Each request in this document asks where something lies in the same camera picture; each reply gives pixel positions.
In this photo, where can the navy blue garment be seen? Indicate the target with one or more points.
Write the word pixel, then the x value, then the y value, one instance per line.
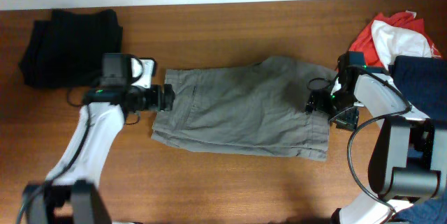
pixel 422 81

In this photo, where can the red shirt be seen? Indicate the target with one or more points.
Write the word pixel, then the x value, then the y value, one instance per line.
pixel 407 20

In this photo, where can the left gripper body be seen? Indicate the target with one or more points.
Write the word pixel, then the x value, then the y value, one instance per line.
pixel 143 99

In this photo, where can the white cloth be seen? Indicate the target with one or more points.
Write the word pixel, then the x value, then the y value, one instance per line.
pixel 391 42

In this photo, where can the grey shorts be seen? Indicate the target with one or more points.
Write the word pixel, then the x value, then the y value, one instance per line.
pixel 250 110

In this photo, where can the folded black garment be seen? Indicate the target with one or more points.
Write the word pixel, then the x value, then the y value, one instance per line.
pixel 67 50

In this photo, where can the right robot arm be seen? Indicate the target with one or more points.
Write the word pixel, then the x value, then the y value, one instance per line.
pixel 408 163

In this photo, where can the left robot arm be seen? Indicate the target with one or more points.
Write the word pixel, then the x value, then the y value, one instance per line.
pixel 69 193

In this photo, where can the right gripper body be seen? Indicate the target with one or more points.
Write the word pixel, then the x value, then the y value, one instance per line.
pixel 339 106

